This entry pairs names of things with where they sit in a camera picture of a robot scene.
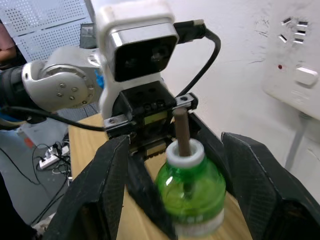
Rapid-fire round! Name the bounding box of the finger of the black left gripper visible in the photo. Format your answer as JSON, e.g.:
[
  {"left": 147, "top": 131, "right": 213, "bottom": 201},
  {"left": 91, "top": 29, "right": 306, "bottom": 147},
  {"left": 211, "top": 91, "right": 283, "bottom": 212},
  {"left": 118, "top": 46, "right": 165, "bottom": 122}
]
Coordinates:
[
  {"left": 125, "top": 149, "right": 177, "bottom": 240},
  {"left": 186, "top": 111, "right": 228, "bottom": 193}
]

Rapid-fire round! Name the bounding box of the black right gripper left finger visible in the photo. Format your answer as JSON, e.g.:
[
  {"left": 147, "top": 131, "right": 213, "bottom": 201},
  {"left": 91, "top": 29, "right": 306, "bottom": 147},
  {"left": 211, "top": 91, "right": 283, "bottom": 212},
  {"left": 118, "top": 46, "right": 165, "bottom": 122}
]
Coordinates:
[{"left": 43, "top": 135, "right": 131, "bottom": 240}]

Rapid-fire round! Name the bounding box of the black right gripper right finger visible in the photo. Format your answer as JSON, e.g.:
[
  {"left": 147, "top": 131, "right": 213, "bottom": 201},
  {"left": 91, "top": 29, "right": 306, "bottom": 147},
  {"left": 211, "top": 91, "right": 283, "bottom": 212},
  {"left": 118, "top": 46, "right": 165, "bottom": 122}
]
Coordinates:
[{"left": 220, "top": 131, "right": 320, "bottom": 240}]

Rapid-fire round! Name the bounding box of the green liquid repellent bottle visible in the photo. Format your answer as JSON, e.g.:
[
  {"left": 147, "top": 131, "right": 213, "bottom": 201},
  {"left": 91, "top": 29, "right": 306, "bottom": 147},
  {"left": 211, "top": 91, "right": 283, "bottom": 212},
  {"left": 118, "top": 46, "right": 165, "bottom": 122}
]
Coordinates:
[{"left": 154, "top": 108, "right": 227, "bottom": 238}]

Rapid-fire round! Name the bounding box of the white floor power strip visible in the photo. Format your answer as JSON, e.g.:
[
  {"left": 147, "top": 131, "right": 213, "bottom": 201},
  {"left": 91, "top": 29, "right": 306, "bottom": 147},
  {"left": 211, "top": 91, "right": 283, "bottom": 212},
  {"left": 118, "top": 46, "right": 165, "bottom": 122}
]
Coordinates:
[{"left": 37, "top": 144, "right": 71, "bottom": 171}]

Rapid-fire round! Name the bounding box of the white equipment box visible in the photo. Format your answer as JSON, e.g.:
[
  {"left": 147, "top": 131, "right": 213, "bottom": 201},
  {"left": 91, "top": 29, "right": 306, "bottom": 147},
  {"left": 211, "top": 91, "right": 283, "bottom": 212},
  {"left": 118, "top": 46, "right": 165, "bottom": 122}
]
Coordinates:
[{"left": 17, "top": 121, "right": 70, "bottom": 149}]

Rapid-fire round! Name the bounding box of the dark monitor screen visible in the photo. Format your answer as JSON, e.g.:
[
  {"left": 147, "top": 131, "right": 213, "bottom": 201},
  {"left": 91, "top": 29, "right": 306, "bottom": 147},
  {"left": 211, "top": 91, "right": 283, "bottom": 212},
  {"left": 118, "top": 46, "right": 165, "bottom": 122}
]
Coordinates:
[{"left": 79, "top": 22, "right": 98, "bottom": 50}]

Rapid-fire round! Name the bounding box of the white perforated panel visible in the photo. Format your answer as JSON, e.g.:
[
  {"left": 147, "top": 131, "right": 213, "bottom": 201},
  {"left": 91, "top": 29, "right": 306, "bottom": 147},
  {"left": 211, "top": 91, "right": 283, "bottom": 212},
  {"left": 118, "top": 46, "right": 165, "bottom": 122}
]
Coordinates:
[{"left": 0, "top": 0, "right": 98, "bottom": 63}]

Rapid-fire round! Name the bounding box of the person in dark top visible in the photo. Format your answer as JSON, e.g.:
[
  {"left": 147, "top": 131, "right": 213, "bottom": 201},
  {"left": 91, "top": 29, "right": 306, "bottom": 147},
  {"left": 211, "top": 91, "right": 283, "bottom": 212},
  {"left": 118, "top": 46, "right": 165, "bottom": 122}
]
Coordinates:
[{"left": 0, "top": 19, "right": 28, "bottom": 71}]

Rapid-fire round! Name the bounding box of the black floor cable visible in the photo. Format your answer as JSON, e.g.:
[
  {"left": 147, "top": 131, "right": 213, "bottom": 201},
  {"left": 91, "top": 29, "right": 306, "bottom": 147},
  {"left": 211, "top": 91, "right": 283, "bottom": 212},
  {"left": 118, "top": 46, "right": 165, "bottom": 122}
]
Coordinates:
[{"left": 32, "top": 179, "right": 73, "bottom": 225}]

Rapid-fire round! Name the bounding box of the grey socket cord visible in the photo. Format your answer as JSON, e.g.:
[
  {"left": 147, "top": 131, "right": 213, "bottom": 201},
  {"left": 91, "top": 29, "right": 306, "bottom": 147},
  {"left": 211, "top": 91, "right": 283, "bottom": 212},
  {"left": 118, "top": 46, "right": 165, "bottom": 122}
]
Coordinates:
[{"left": 284, "top": 112, "right": 311, "bottom": 169}]

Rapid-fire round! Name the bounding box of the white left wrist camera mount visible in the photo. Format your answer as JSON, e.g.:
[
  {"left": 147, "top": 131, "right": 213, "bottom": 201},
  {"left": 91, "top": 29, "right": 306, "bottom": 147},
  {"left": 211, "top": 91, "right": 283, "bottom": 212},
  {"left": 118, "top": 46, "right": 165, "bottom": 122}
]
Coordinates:
[{"left": 94, "top": 0, "right": 180, "bottom": 121}]

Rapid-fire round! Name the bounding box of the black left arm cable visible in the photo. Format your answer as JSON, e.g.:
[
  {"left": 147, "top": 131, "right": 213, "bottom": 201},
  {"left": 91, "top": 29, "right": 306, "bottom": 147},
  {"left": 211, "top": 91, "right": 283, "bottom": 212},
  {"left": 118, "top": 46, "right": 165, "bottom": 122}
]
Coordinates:
[{"left": 0, "top": 19, "right": 222, "bottom": 132}]

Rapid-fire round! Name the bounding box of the white wall power socket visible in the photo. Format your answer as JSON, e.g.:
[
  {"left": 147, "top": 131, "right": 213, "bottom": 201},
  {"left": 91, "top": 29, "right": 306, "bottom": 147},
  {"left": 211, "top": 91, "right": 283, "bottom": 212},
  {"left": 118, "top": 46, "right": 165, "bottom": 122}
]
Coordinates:
[{"left": 261, "top": 0, "right": 320, "bottom": 118}]

